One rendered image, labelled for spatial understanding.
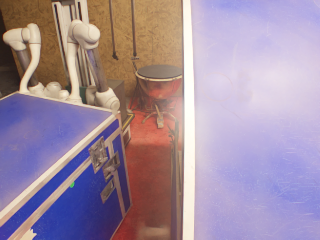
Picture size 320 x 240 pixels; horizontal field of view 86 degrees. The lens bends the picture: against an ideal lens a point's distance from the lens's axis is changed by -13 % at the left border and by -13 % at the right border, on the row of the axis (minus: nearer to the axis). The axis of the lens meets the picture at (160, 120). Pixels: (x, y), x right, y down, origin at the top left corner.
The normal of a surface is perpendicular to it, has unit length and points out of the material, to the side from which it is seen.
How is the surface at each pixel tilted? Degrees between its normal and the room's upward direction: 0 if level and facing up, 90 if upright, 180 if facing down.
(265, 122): 42
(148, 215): 0
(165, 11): 90
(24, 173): 0
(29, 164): 0
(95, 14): 90
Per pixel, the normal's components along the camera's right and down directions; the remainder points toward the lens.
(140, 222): 0.00, -0.86
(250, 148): -0.04, -0.30
